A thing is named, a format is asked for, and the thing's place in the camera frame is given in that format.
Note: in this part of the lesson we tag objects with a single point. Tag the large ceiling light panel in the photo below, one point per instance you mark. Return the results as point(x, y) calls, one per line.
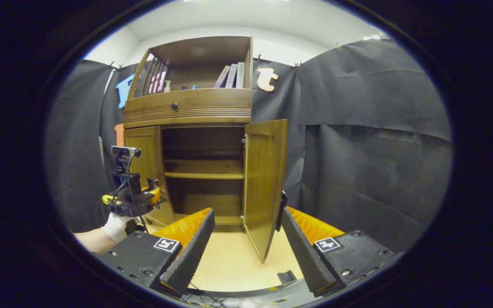
point(229, 1)

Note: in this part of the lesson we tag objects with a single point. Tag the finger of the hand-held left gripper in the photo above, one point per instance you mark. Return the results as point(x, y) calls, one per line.
point(155, 194)

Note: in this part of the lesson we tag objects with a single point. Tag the wooden cabinet drawer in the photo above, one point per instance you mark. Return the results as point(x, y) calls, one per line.
point(212, 100)

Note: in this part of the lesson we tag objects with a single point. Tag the small ceiling light panel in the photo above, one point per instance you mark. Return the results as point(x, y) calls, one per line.
point(371, 37)

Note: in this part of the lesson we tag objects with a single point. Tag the black backdrop cloth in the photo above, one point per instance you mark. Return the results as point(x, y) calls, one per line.
point(357, 171)

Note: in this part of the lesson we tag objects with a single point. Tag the wooden shoe cabinet door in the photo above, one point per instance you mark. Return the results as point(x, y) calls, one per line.
point(148, 145)
point(263, 179)

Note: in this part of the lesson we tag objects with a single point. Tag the wooden double-door shoe cabinet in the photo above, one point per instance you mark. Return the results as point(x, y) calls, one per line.
point(186, 115)

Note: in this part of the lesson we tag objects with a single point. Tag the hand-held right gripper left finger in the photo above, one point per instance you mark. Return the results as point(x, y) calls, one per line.
point(188, 256)

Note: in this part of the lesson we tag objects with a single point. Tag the clear pump bottle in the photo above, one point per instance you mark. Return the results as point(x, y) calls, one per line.
point(167, 87)

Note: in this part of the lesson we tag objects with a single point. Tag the small black block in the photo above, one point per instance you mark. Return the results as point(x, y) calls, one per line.
point(287, 276)

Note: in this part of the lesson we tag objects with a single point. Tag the grey book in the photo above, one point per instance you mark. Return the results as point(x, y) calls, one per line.
point(231, 77)

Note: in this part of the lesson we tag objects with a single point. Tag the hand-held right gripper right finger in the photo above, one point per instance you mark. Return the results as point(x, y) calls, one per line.
point(306, 254)

